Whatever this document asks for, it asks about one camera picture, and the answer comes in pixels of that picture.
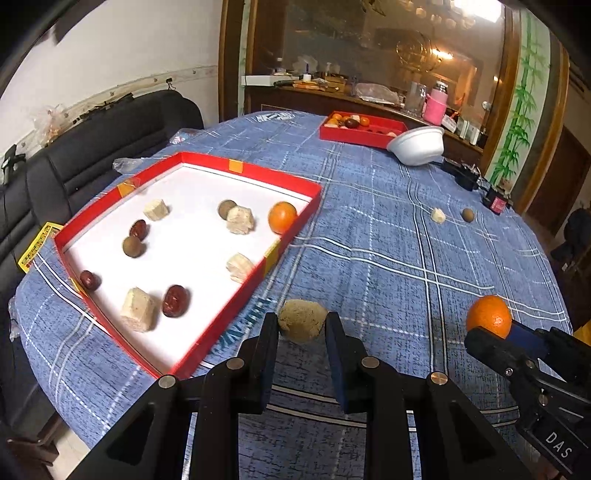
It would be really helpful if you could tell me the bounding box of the large round beige chunk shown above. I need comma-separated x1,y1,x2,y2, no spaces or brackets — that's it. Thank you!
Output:
278,299,328,343

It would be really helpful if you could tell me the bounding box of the black leather sofa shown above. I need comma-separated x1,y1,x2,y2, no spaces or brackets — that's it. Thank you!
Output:
0,90,205,287

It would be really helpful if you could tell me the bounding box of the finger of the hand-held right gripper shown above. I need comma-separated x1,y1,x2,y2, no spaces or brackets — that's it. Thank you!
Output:
510,320,591,365
464,327,539,384

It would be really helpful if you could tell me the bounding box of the crumpled plastic wrap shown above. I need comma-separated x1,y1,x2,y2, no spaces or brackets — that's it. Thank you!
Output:
353,83,400,103

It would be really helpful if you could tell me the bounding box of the clear plastic bag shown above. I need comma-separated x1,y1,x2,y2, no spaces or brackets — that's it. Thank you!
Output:
168,129,204,145
113,157,148,175

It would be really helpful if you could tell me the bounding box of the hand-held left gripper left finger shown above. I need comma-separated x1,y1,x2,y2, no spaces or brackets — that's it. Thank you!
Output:
67,313,281,480

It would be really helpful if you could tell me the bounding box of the pile of oranges and dates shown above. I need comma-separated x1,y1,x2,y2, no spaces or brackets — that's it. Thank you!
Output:
325,113,398,137

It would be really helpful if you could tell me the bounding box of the black charger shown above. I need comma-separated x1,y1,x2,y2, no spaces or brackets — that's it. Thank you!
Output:
441,157,481,190

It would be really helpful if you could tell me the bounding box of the red tray with white inside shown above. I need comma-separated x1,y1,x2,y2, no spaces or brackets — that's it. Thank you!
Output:
54,151,323,380

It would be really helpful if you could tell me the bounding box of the white bowl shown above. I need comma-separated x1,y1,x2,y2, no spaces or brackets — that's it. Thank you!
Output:
387,127,445,167

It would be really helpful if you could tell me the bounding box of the wooden sideboard with mirror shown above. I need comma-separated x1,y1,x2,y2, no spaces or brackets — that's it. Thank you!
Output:
219,0,522,162

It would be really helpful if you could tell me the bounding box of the brown wooden door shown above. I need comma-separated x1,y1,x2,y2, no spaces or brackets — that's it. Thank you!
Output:
526,124,591,236

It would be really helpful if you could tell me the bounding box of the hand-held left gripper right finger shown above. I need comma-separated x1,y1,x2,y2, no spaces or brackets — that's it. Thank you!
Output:
324,312,541,480

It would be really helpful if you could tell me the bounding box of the pink cup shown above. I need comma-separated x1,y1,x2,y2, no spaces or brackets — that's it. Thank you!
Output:
424,90,448,126

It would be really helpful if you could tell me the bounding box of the shallow red tray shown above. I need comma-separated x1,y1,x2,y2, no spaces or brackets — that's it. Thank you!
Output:
320,111,409,151

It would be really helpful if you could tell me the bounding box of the bamboo wall decal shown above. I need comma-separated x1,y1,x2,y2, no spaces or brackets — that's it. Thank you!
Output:
489,28,548,185

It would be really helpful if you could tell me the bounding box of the orange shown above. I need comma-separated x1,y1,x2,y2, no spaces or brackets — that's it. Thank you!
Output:
466,295,513,340
268,202,297,235

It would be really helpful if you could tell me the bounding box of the clear glass jar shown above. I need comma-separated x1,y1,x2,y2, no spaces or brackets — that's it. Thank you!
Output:
409,82,428,114

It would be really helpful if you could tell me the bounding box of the black and red device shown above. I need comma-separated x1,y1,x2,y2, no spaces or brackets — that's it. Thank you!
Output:
482,185,511,214

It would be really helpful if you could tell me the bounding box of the yellow packet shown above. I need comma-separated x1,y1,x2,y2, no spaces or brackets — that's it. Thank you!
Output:
18,222,63,273

